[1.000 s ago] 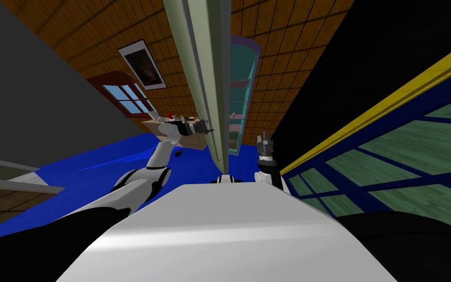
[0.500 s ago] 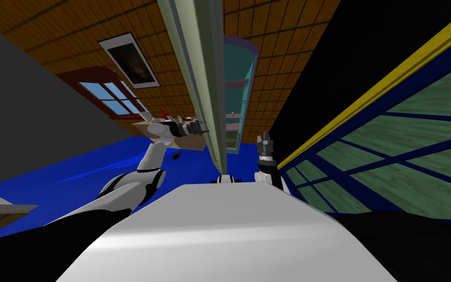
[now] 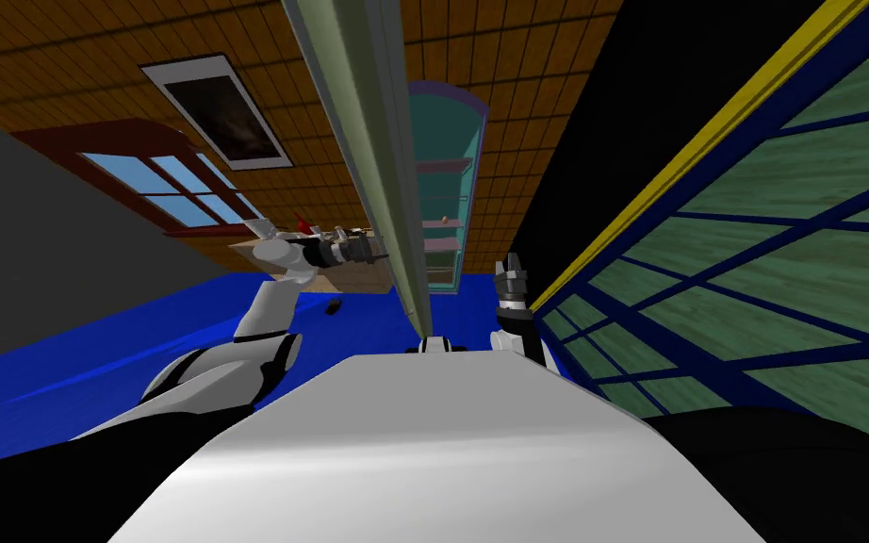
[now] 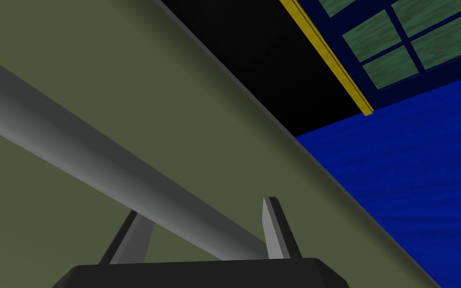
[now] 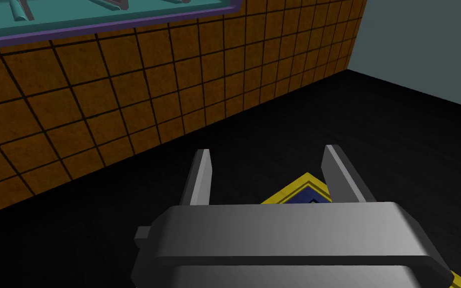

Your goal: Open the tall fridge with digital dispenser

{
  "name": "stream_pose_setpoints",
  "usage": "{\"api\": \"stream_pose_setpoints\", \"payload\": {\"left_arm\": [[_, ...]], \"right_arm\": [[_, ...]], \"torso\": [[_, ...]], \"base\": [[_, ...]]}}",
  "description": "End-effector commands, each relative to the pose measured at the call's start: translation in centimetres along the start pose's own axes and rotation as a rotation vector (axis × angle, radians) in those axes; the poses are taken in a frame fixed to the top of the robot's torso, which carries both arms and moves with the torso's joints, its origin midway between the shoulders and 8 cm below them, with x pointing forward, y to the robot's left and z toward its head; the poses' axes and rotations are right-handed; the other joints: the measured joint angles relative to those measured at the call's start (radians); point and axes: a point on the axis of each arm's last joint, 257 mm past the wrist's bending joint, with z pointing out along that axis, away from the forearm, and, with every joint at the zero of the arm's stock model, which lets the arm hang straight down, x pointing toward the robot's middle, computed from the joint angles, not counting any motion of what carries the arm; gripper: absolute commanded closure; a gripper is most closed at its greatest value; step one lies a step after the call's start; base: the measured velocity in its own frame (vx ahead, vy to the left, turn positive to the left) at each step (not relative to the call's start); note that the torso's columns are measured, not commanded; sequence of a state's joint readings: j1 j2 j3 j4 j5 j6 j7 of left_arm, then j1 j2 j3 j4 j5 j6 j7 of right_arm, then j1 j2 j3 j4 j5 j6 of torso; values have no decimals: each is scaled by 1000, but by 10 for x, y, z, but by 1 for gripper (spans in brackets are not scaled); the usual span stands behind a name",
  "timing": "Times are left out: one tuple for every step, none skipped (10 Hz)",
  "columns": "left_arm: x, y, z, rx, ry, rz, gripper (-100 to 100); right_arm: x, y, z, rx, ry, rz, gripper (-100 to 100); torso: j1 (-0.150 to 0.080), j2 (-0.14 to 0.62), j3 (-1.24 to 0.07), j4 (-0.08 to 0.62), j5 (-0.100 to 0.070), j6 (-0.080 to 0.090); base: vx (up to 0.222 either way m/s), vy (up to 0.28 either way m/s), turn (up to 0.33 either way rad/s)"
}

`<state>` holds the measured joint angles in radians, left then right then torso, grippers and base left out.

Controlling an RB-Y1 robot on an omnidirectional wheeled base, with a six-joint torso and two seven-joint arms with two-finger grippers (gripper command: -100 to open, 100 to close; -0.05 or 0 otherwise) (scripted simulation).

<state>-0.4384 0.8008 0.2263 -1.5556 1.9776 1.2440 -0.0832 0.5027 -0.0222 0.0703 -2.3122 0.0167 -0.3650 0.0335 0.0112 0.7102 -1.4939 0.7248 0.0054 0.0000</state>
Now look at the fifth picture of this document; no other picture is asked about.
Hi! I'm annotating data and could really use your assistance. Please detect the yellow and blue book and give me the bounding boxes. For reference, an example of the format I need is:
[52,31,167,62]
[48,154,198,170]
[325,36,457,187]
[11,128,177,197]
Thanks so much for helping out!
[260,171,461,288]

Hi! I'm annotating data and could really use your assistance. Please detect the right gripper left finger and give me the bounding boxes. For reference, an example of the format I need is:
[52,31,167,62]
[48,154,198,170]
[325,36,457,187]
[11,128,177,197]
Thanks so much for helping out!
[179,148,213,207]

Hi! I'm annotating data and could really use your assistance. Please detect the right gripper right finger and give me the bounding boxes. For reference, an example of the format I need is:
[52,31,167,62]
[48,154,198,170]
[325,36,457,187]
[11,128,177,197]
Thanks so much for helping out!
[320,144,378,204]

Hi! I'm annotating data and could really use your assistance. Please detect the purple framed teal window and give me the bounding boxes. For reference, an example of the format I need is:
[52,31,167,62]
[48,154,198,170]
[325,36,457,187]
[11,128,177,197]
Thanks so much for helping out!
[0,0,244,52]

